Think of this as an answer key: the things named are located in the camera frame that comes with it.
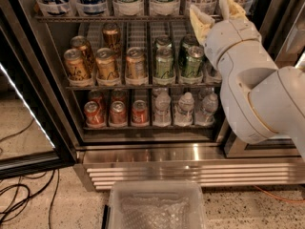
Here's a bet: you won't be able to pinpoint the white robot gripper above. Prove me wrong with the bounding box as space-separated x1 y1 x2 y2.
190 0 261 69

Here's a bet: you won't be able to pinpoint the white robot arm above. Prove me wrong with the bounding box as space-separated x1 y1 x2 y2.
190 0 305 158

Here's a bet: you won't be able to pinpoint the green label bottle left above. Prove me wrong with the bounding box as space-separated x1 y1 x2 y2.
112 0 144 16

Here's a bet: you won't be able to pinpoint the water bottle left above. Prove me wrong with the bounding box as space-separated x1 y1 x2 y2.
153 92 172 127

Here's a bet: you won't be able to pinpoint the water bottle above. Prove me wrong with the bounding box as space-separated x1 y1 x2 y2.
174 92 194 127
195 93 218 127
153 92 172 127

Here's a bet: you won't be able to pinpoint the water bottle right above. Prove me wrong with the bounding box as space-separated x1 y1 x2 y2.
195 93 218 127

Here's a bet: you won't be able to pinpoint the water bottle middle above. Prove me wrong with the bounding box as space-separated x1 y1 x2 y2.
174 92 194 127

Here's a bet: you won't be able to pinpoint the stainless steel fridge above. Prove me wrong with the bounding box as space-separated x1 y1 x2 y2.
6 0 305 193

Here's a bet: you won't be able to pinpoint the open glass fridge door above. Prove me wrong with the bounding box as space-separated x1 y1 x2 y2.
0 11 75 179

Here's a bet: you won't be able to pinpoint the green can back right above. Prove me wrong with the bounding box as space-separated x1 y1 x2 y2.
178 34 198 69

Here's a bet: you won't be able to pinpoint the green can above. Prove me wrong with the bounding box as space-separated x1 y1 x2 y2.
152 47 175 85
178 34 198 69
154 35 173 49
179 46 204 83

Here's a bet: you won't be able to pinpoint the green can front right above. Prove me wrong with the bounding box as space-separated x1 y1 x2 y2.
179 46 204 83

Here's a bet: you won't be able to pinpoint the silver blue can front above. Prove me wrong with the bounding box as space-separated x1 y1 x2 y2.
206 62 222 83

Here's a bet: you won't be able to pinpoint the green can back left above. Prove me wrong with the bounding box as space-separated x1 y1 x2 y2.
154 35 173 49

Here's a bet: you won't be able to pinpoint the green can front left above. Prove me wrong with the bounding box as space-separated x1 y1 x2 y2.
152 47 175 85

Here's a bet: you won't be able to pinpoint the gold can front right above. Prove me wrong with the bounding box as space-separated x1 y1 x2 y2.
125 47 149 85

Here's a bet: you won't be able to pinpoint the gold can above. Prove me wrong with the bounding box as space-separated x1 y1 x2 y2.
64 49 92 87
102 22 121 56
95 48 120 86
71 35 95 73
125 47 149 85

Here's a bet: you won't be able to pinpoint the gold can back middle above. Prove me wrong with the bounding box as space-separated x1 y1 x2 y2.
102 22 121 56

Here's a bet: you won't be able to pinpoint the gold can front middle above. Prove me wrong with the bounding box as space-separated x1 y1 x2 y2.
95 48 120 86

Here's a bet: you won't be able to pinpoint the red can front right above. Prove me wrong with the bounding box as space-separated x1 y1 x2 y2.
132 100 149 127

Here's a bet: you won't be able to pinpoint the red can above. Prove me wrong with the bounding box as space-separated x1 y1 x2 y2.
88 90 105 110
110 101 127 127
132 100 149 127
111 90 127 104
84 101 105 128

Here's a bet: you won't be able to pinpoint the red can back middle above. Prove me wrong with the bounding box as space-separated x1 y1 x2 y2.
111 90 127 104

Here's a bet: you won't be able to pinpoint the gold can back left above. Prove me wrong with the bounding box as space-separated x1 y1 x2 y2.
71 35 95 73

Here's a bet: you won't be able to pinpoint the red can front middle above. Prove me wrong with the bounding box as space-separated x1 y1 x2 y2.
110 101 127 127

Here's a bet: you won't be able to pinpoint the red can back left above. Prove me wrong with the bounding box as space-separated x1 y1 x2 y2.
88 90 105 110

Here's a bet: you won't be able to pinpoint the gold can front left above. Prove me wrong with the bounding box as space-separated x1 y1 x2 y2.
64 49 92 87

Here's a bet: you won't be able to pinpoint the red can front left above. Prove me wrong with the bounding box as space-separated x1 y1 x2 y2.
84 101 105 128

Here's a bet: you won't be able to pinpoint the clear plastic bin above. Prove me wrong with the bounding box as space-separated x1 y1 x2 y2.
102 180 208 229

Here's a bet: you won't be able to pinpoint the orange floor cable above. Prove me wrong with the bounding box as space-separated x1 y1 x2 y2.
253 185 305 205

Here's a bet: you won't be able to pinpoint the black floor cables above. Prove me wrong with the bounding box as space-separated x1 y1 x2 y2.
0 117 61 229

